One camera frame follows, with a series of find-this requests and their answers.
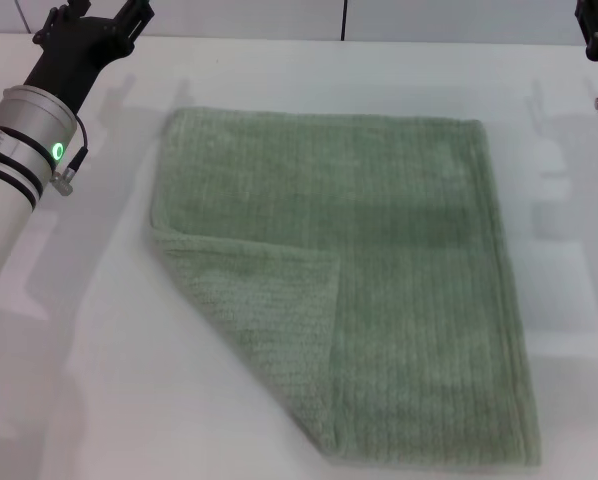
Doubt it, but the green ribbed terry towel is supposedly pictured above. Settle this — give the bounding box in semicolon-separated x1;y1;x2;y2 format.
146;106;544;456

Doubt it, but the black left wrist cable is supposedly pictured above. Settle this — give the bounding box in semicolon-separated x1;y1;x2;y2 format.
52;114;88;195

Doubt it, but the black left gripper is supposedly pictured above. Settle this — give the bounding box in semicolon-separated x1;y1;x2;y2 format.
23;0;155;109

